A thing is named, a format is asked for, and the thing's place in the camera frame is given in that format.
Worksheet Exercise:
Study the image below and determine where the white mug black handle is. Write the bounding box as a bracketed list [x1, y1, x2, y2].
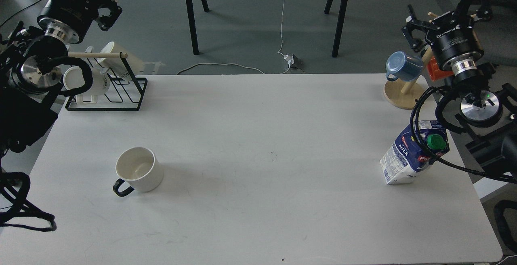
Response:
[112, 147, 164, 197]

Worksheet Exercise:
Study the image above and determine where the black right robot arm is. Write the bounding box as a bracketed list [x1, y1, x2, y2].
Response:
[402, 0, 516, 184]

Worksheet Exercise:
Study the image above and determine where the cream mug on rack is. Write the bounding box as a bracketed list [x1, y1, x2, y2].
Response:
[97, 42, 144, 81]

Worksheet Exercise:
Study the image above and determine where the black table leg right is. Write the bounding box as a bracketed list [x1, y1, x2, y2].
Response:
[324, 0, 349, 58]

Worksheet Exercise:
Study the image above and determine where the blue mug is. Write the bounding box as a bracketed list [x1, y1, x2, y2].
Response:
[385, 51, 424, 82]

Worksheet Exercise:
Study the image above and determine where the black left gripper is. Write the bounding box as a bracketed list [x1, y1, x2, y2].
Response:
[37, 0, 123, 44]

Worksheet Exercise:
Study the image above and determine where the white mug on rack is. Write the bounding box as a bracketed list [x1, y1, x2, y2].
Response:
[63, 67, 111, 104]

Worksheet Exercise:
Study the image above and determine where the black wire cup rack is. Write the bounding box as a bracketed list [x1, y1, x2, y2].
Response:
[65, 52, 148, 111]

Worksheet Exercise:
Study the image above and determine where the wooden mug tree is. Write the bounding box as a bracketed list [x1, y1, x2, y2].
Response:
[383, 12, 439, 109]

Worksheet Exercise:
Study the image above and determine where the white power adapter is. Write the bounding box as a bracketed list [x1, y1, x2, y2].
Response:
[283, 55, 303, 71]

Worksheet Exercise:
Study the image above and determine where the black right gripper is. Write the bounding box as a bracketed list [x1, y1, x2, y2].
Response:
[401, 0, 493, 71]

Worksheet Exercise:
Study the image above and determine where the orange mug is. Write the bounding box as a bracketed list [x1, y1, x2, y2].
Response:
[427, 56, 454, 82]

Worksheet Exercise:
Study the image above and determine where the white power cable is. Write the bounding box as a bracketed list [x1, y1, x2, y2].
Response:
[177, 0, 301, 75]

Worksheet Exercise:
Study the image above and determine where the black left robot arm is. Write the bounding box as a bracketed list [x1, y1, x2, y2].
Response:
[0, 0, 122, 156]

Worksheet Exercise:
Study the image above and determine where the blue white milk carton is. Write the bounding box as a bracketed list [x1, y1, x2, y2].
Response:
[380, 121, 450, 185]

